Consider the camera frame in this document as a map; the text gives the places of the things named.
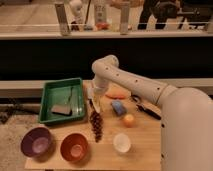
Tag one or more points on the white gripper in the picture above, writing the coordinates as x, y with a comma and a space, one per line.
100, 86

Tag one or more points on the yellow banana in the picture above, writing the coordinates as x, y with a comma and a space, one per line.
96, 103

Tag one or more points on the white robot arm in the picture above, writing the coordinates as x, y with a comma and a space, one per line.
186, 115

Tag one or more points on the orange carrot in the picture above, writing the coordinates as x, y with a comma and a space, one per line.
116, 94

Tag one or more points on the brown grape bunch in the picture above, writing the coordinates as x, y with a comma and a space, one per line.
96, 122

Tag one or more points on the green plastic tray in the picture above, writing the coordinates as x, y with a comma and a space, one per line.
68, 93

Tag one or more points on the orange fruit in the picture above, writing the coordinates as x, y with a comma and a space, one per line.
128, 120

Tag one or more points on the grey sponge block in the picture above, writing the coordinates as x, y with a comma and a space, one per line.
61, 109

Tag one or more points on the wooden board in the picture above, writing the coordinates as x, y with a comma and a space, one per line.
144, 154

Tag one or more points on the white small bowl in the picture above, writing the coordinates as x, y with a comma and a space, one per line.
121, 143

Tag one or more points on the orange bowl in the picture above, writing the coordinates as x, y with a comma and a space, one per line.
74, 147

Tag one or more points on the purple bowl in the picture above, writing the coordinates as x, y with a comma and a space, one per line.
36, 142

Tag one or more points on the person in black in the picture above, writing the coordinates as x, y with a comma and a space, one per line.
161, 9

